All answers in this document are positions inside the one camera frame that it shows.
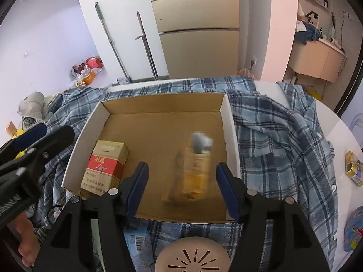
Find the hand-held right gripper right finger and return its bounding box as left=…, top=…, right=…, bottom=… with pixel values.
left=216, top=162, right=331, bottom=272

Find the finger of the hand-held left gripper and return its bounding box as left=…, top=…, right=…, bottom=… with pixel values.
left=0, top=123, right=48, bottom=163
left=0, top=125, right=76, bottom=177

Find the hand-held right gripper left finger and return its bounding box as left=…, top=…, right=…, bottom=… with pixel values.
left=32, top=161, right=155, bottom=272

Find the cardboard box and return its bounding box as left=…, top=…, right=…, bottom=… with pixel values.
left=61, top=92, right=243, bottom=224

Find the round tan disc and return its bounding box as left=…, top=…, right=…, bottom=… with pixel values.
left=155, top=236, right=230, bottom=272

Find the person's left hand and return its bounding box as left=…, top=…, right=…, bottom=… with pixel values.
left=16, top=213, right=39, bottom=267

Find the grey bag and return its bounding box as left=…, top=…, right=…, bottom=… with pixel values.
left=17, top=91, right=46, bottom=118

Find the blue plaid shirt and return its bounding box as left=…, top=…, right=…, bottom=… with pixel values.
left=27, top=75, right=339, bottom=272

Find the yellow snack bag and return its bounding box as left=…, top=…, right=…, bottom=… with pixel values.
left=70, top=71, right=97, bottom=88

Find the red plastic bag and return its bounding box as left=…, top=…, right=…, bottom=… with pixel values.
left=72, top=57, right=103, bottom=73

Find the colourful printed bag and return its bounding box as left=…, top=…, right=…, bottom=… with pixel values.
left=344, top=207, right=363, bottom=252

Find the thin brown pole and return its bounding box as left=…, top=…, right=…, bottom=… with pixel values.
left=135, top=11, right=159, bottom=80

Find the gold three-door fridge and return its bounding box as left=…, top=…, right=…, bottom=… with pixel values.
left=145, top=0, right=241, bottom=80

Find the black framed glass door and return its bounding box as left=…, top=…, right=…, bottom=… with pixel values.
left=333, top=54, right=363, bottom=136

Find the beige vanity cabinet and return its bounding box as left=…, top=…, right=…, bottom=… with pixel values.
left=289, top=38, right=348, bottom=83

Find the dark blue cloth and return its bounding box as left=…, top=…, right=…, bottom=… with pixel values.
left=294, top=23, right=323, bottom=45

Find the white hair dryer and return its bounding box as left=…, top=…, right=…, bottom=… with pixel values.
left=329, top=38, right=345, bottom=52

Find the pink toy with ring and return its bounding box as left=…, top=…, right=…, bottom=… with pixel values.
left=80, top=140, right=129, bottom=197

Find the grey mop handle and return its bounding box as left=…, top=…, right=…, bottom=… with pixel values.
left=94, top=2, right=131, bottom=83

